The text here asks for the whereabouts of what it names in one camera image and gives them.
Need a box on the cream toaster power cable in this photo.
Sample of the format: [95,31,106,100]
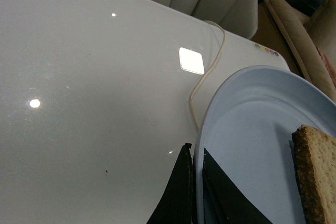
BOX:
[188,20,227,132]

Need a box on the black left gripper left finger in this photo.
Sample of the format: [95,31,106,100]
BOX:
[147,143,194,223]

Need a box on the beige sofa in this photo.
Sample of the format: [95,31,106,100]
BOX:
[253,0,335,101]

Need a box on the light blue round plate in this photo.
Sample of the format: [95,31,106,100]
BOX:
[194,66,335,223]

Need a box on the coloured dot sticker strip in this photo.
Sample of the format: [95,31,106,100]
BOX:
[254,43,279,57]

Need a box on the slice of brown bread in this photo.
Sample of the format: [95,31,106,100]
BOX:
[292,125,335,223]

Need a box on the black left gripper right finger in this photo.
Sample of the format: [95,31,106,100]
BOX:
[203,150,271,223]

